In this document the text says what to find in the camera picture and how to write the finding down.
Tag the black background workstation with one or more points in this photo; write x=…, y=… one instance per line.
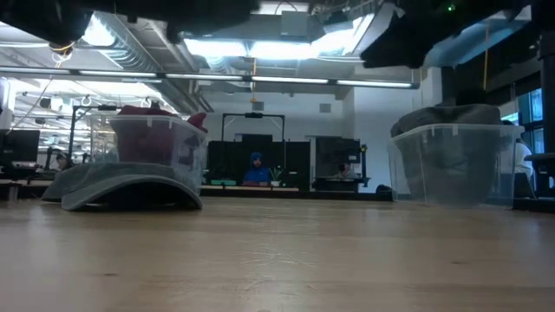
x=334, y=149

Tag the black desk partition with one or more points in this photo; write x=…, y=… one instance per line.
x=225, y=164

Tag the black computer monitor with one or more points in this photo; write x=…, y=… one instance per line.
x=19, y=145

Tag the black gantry frame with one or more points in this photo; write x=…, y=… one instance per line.
x=253, y=115
x=73, y=130

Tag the small background potted plant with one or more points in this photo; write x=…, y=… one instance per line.
x=276, y=175

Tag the clear plastic bin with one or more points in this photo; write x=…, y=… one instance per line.
x=173, y=138
x=455, y=129

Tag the person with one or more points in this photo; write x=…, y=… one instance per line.
x=524, y=158
x=345, y=170
x=256, y=171
x=63, y=161

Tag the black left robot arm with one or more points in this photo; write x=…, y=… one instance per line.
x=130, y=13

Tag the black side desk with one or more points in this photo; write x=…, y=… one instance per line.
x=542, y=157

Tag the long ceiling light strip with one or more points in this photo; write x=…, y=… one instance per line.
x=286, y=79

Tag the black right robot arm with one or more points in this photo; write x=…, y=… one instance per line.
x=490, y=17

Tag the maroon baseball cap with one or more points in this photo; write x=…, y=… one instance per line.
x=197, y=121
x=143, y=138

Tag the black stand pole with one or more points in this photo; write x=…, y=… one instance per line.
x=547, y=108

